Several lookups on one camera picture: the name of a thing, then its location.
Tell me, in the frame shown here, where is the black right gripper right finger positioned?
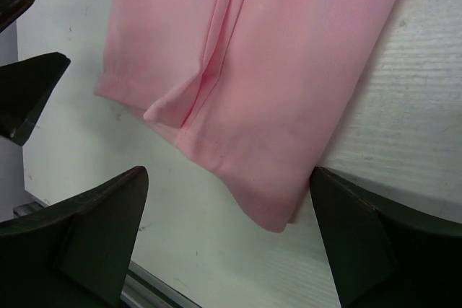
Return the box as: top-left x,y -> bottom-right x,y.
310,167 -> 461,307

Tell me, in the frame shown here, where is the pink t shirt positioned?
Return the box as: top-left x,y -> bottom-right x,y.
95,0 -> 396,232

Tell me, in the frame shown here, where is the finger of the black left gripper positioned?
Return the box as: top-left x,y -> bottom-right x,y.
1,52 -> 71,146
0,0 -> 35,32

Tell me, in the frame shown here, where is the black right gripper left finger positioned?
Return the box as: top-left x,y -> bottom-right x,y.
1,166 -> 148,307

